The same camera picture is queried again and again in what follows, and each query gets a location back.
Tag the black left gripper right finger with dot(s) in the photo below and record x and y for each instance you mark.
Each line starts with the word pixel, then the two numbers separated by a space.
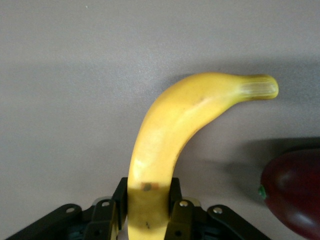
pixel 181 220

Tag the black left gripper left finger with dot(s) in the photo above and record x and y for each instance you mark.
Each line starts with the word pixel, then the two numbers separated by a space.
pixel 102 220

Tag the yellow banana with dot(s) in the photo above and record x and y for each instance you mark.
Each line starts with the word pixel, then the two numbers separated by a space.
pixel 162 140

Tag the red yellow mango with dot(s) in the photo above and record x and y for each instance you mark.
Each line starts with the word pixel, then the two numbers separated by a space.
pixel 295 192

